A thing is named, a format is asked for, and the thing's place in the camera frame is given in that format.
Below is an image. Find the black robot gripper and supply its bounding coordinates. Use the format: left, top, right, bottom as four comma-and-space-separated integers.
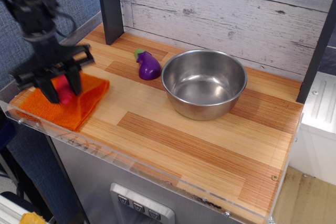
10, 37, 94, 104

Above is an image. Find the red handled metal fork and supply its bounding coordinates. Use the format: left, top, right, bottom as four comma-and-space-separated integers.
56, 75, 72, 105

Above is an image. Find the orange knitted napkin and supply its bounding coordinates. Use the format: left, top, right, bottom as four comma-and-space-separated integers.
19, 73, 110, 132

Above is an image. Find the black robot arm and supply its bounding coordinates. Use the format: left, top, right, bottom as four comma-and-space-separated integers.
2, 0, 94, 103

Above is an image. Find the clear acrylic table guard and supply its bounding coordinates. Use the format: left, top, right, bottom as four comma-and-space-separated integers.
1, 97, 302, 223

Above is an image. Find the purple toy eggplant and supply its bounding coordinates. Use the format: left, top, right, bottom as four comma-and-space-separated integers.
134, 49, 161, 80

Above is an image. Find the stainless steel cabinet front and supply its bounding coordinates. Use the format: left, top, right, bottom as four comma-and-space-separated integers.
50, 136, 245, 224

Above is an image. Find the stainless steel bowl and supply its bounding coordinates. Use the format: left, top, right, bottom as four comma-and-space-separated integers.
161, 49, 248, 121

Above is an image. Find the silver dispenser button panel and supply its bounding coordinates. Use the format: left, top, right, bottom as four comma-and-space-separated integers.
110, 183, 175, 223

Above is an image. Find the white side cabinet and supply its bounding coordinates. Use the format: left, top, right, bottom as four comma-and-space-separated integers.
289, 72, 335, 185

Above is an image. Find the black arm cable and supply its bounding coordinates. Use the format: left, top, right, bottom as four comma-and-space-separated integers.
55, 11, 78, 38

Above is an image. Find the dark grey left post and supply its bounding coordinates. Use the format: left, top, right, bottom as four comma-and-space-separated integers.
100, 0, 124, 45

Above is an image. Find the dark grey post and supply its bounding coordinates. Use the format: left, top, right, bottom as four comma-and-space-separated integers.
296, 0, 335, 104
100, 0, 124, 45

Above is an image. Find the dark grey right post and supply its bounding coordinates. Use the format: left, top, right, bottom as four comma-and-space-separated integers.
296, 0, 335, 104

